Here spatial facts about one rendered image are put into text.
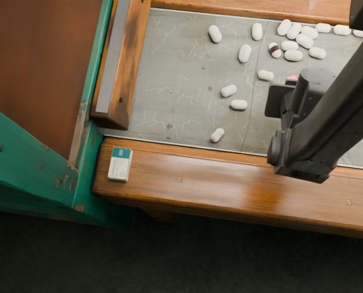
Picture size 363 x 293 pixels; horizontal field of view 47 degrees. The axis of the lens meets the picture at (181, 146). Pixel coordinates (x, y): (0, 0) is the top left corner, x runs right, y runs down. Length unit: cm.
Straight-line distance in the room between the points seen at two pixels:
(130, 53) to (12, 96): 34
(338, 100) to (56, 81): 40
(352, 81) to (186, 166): 47
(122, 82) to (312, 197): 41
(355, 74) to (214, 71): 53
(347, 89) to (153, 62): 57
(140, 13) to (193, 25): 14
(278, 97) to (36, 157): 41
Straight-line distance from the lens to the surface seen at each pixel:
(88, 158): 77
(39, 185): 59
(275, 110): 75
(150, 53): 90
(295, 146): 54
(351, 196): 83
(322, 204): 81
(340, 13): 96
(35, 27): 56
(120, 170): 78
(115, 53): 77
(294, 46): 90
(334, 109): 42
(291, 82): 75
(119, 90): 76
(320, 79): 63
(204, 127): 83
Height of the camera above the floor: 153
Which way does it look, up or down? 75 degrees down
